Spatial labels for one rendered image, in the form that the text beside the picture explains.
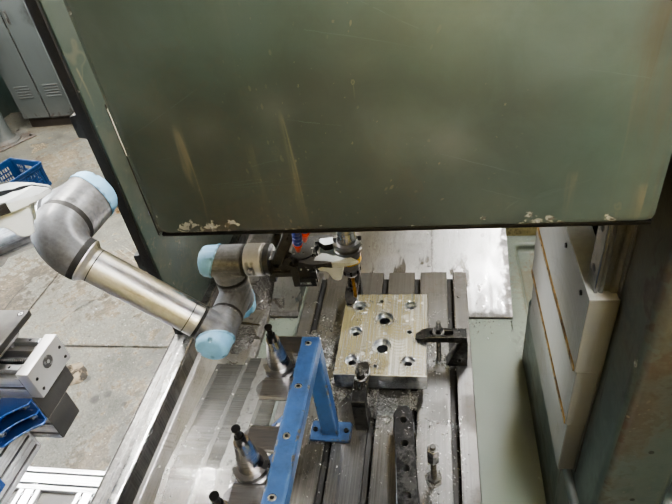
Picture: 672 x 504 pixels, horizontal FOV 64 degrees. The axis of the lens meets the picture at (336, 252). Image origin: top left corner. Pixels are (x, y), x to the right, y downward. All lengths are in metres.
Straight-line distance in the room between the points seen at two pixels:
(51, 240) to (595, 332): 1.01
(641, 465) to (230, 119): 0.87
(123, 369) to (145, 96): 2.47
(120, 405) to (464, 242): 1.81
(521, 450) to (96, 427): 1.96
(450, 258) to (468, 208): 1.40
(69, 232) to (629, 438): 1.08
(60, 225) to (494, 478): 1.24
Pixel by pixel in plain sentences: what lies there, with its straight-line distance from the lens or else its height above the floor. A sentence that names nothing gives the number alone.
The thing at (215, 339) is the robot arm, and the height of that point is 1.25.
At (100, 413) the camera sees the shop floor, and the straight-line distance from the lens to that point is 2.94.
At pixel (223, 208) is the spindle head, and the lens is 0.74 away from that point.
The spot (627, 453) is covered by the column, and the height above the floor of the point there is 1.17.
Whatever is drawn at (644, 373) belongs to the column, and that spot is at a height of 1.37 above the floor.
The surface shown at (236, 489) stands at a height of 1.22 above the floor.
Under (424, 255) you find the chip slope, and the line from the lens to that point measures 2.09.
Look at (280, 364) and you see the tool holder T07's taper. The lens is 1.09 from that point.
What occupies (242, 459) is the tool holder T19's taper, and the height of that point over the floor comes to 1.27.
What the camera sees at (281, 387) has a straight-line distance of 1.08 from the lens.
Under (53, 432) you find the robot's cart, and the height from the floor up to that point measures 0.86.
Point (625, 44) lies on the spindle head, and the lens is 0.64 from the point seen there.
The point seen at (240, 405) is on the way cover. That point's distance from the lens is 1.71.
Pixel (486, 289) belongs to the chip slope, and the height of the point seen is 0.67.
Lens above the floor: 2.05
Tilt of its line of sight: 38 degrees down
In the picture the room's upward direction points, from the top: 10 degrees counter-clockwise
